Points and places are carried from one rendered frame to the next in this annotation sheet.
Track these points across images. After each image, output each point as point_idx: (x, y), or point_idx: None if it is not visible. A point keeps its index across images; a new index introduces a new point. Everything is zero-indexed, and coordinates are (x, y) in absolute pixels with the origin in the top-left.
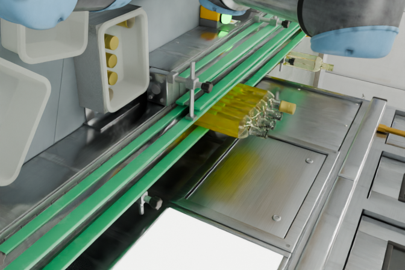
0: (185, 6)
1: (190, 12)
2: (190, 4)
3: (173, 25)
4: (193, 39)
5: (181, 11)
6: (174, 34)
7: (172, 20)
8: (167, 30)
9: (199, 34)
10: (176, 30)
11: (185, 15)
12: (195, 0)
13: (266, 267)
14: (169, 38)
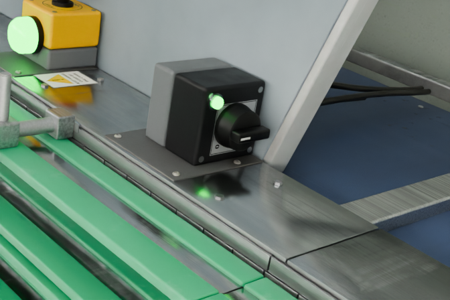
0: None
1: None
2: None
3: None
4: None
5: None
6: (12, 9)
7: None
8: None
9: (3, 33)
10: (17, 5)
11: None
12: None
13: None
14: (2, 7)
